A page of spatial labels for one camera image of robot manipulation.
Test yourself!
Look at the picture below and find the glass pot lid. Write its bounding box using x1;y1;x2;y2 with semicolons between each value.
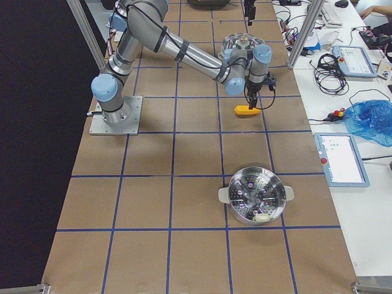
220;32;265;53

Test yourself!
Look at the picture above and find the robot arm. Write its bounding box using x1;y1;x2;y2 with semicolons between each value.
244;0;256;26
91;1;276;134

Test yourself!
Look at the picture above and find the yellow corn cob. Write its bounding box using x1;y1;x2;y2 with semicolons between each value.
234;105;261;118

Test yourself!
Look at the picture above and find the steel steamer pot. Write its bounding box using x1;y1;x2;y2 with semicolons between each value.
218;167;295;226

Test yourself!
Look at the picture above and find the black cable bundle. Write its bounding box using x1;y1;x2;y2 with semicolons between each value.
314;52;349;96

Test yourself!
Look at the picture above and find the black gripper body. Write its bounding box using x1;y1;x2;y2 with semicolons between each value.
246;81;262;98
244;0;256;15

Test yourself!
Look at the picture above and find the blue plastic bag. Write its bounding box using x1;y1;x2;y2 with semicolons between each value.
344;100;391;147

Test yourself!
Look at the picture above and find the aluminium frame post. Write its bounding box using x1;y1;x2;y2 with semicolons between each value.
287;0;324;70

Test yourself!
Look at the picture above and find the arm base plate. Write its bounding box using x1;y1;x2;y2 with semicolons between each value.
89;96;143;135

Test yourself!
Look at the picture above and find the teach pendant tablet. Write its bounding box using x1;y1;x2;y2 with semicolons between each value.
314;132;370;187
332;45;377;78

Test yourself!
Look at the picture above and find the red emergency stop button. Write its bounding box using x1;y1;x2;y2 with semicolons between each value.
326;108;345;122

